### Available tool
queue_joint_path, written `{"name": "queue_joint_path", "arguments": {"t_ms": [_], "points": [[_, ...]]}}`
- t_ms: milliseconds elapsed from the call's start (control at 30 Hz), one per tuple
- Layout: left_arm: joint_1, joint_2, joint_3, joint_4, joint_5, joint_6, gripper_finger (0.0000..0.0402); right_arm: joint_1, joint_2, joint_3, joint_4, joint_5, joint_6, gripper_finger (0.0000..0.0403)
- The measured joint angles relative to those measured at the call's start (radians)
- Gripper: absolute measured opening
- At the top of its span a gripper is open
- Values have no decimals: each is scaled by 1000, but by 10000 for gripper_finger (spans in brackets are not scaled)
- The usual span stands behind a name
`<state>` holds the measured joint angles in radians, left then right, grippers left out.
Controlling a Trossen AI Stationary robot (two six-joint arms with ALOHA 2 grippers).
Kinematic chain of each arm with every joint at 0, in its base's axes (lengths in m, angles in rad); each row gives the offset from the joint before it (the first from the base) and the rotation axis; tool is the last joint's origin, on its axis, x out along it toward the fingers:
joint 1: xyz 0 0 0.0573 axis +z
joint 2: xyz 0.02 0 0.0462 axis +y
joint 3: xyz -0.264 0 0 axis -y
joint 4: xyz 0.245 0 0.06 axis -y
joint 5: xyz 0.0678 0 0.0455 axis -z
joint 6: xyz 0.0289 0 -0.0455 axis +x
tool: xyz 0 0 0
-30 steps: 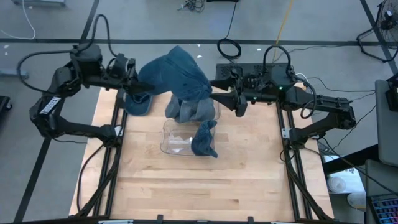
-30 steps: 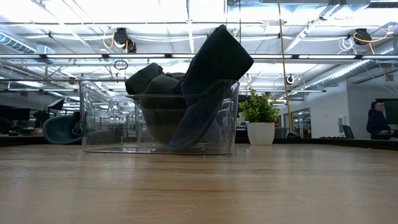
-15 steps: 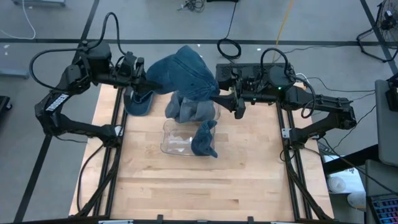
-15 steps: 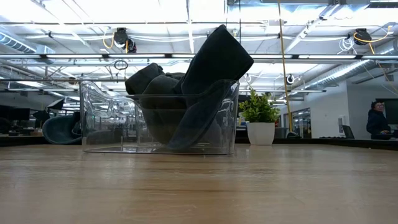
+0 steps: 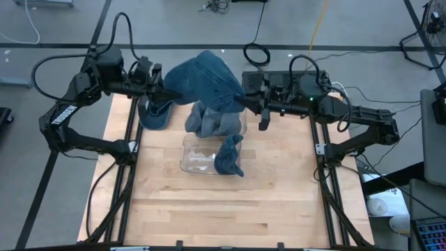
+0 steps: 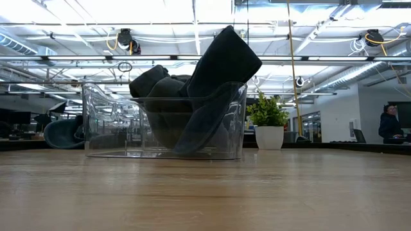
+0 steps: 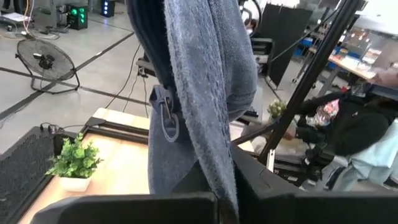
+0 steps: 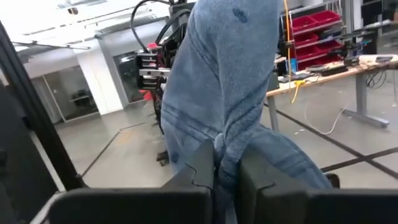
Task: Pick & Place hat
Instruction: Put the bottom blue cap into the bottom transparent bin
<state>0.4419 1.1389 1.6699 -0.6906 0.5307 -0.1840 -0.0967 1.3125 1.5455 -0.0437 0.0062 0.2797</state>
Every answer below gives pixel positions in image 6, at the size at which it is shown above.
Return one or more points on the green plant in white pot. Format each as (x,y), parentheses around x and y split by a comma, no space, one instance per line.
(269,138)

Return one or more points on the silver spiral duct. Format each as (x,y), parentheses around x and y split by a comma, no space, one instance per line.
(359,73)

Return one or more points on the clear plastic bin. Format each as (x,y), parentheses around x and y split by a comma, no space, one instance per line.
(142,128)
(106,128)

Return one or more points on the grey denim cap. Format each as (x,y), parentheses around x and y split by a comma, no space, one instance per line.
(167,106)
(147,83)

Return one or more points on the person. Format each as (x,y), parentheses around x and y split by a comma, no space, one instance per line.
(390,126)

